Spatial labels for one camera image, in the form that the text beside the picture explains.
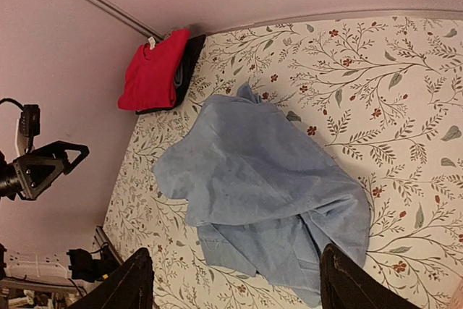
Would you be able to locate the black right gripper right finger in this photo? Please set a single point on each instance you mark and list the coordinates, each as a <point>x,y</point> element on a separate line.
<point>344,285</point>

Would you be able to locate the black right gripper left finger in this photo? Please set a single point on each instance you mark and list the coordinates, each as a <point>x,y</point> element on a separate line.
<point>130,286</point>

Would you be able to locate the red t-shirt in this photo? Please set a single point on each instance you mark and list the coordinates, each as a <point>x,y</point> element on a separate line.
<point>149,79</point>

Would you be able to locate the floral patterned tablecloth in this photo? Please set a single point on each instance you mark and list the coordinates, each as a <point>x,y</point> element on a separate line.
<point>382,95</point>

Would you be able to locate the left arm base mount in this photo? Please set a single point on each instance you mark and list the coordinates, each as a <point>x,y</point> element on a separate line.
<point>92,266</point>

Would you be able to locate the folded black striped garment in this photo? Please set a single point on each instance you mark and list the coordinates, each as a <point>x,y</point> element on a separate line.
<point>189,59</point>

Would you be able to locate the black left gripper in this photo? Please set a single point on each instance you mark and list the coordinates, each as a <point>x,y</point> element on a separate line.
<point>33,173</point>

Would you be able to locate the light blue shirt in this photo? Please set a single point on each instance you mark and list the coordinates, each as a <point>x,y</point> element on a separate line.
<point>264,198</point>

